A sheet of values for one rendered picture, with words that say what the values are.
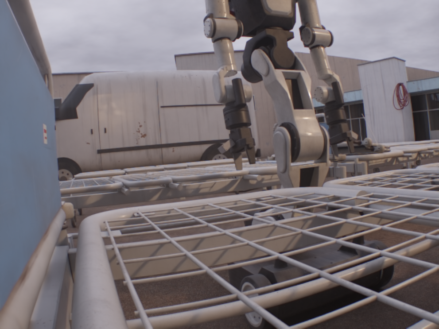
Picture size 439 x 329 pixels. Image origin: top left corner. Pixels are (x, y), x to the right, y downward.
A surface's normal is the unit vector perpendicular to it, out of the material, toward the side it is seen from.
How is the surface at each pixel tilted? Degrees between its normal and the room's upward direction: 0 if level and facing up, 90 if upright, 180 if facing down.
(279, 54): 90
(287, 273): 45
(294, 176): 101
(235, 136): 90
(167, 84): 86
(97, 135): 88
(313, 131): 66
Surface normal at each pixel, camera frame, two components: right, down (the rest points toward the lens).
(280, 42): 0.33, 0.00
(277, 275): 0.18, -0.70
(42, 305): -0.09, -1.00
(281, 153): -0.94, 0.09
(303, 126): 0.27, -0.40
